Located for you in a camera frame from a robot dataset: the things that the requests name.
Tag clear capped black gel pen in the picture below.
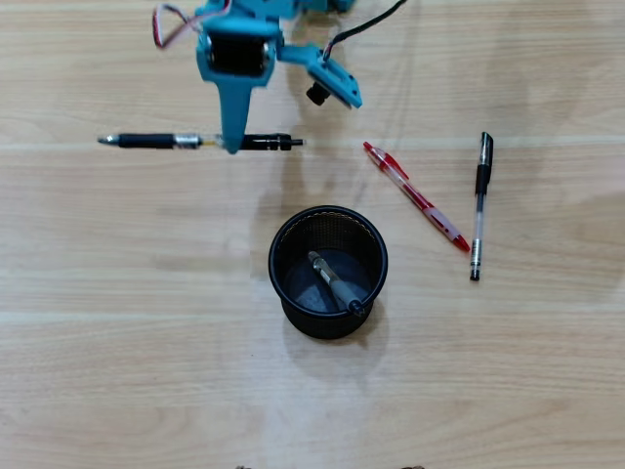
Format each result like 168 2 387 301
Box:
469 131 495 282

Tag black mesh pen holder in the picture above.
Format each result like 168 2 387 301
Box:
267 204 390 341

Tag white red servo wires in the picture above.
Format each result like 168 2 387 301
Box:
153 3 219 51

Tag black camera cable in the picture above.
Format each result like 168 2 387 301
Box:
322 0 409 56

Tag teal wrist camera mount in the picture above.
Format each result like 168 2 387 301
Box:
278 43 365 109

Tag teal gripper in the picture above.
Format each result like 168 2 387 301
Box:
195 19 285 154

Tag grey grip pen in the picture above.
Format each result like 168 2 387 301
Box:
307 250 365 318

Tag black grip retractable pen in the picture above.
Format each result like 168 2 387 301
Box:
96 131 305 152

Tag red retractable pen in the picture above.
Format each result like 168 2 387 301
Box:
362 141 472 253

